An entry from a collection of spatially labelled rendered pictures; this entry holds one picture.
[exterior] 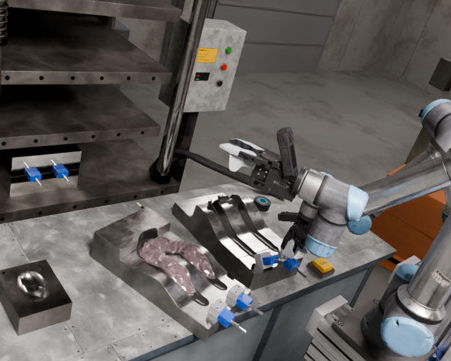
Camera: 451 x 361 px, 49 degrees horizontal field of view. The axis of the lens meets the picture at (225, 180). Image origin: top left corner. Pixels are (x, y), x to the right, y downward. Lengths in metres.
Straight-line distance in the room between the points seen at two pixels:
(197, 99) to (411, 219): 1.91
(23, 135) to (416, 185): 1.37
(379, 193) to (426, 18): 8.69
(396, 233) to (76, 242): 2.48
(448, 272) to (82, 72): 1.39
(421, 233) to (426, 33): 6.54
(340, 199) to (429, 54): 8.72
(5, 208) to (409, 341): 1.44
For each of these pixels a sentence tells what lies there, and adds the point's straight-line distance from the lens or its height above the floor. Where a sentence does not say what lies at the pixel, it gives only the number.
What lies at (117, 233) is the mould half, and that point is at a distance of 1.73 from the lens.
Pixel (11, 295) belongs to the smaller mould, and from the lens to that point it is 1.55.
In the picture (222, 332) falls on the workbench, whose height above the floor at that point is 0.65.
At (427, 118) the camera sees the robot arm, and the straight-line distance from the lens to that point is 1.71.
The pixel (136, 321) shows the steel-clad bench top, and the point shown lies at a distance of 1.60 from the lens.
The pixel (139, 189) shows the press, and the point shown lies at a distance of 2.22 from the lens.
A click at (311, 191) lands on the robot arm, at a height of 1.44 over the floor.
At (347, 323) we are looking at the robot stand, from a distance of 1.50.
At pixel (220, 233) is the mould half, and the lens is 1.89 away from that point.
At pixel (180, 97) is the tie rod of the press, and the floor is 1.21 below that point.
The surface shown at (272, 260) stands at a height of 0.94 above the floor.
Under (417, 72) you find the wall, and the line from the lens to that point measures 9.89.
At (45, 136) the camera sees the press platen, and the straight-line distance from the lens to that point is 2.00.
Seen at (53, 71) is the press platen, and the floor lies 1.29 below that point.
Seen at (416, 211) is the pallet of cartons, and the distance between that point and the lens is 3.65.
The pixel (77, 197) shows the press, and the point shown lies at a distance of 2.11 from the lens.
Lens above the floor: 1.95
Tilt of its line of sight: 28 degrees down
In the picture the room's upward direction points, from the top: 17 degrees clockwise
